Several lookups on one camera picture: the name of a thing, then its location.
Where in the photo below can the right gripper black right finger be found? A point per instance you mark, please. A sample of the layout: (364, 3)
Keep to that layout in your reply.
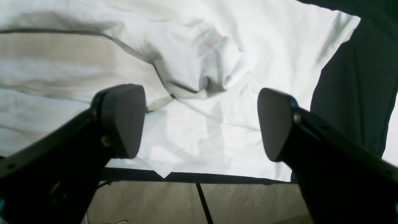
(340, 181)

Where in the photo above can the black table cloth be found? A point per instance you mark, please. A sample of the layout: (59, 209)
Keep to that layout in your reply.
(357, 89)

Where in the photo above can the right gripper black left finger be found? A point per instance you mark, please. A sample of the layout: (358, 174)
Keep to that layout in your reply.
(54, 180)

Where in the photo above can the white T-shirt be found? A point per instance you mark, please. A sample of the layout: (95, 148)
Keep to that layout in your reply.
(202, 64)

